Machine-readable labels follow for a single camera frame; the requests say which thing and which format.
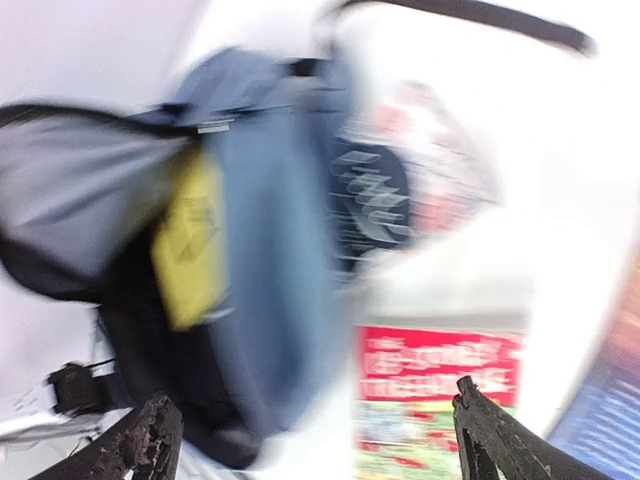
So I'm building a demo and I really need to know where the red treehouse comic book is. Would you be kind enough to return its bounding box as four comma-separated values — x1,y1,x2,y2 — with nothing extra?
354,326,524,479

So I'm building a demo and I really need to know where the yellow paperback book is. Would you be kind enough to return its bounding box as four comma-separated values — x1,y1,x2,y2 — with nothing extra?
151,147,228,331

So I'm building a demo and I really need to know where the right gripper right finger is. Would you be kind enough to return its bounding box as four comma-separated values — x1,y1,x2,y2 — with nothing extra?
452,375,620,479

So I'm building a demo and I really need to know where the blue student backpack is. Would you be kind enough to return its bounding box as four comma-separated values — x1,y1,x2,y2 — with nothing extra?
1,48,352,479

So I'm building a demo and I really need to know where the blue orange back-cover book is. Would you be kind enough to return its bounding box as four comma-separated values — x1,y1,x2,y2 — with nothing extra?
547,279,640,480

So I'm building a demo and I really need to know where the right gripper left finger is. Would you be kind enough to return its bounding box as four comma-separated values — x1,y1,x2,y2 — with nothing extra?
32,393,183,480

